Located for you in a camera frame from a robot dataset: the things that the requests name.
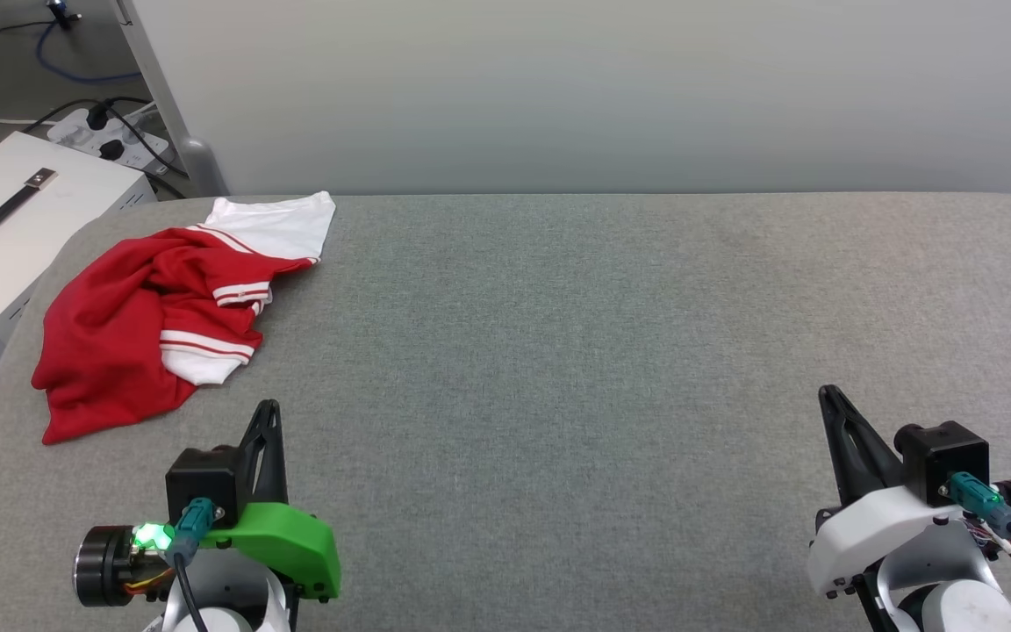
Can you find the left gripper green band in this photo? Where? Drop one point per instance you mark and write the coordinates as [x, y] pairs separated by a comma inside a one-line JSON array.
[[286, 542]]

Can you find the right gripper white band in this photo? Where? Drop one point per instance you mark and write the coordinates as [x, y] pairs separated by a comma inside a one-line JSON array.
[[883, 535]]

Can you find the red and white basketball jersey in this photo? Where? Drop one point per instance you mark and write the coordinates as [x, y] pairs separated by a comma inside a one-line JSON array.
[[111, 333]]

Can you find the grey fabric work surface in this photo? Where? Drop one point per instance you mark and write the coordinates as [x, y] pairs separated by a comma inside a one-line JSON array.
[[558, 395]]

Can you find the white equipment case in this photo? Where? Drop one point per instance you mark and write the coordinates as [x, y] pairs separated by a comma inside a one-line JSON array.
[[49, 206]]

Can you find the white power strip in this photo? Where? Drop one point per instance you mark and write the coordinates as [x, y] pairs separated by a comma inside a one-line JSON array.
[[111, 139]]

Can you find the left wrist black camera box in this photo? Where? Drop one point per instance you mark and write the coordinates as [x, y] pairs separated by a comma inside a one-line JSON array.
[[200, 481]]

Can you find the grey metal frame post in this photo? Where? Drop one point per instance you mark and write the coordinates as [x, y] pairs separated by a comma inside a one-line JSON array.
[[176, 123]]

